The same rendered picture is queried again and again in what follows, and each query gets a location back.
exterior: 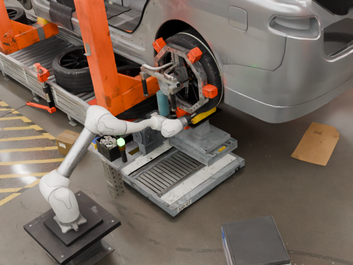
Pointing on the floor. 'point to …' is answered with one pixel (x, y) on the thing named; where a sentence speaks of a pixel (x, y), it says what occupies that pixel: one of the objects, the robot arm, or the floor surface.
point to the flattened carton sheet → (317, 144)
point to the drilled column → (113, 180)
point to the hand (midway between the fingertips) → (203, 109)
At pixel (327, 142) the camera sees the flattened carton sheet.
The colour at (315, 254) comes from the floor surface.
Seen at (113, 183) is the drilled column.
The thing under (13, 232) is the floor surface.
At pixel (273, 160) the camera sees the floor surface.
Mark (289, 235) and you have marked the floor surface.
